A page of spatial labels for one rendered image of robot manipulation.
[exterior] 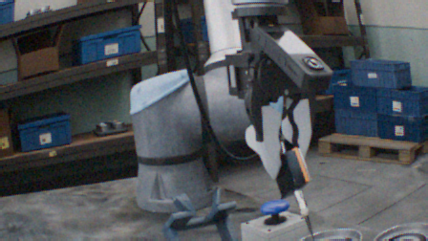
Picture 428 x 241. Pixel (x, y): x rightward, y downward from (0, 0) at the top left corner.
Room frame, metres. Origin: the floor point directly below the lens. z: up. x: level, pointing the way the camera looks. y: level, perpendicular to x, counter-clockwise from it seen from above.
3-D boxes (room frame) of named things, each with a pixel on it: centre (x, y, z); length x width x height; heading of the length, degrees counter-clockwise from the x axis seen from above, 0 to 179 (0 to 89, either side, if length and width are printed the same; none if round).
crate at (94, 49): (4.23, 0.76, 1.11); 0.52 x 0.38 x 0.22; 118
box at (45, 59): (3.91, 1.34, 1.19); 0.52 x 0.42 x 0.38; 118
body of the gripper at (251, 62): (0.74, -0.07, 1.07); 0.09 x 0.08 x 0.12; 25
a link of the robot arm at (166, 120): (1.06, 0.08, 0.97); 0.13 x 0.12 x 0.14; 94
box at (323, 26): (5.21, -1.15, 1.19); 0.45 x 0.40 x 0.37; 113
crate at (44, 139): (3.93, 1.34, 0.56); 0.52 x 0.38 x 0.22; 115
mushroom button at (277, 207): (0.74, -0.07, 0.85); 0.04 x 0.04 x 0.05
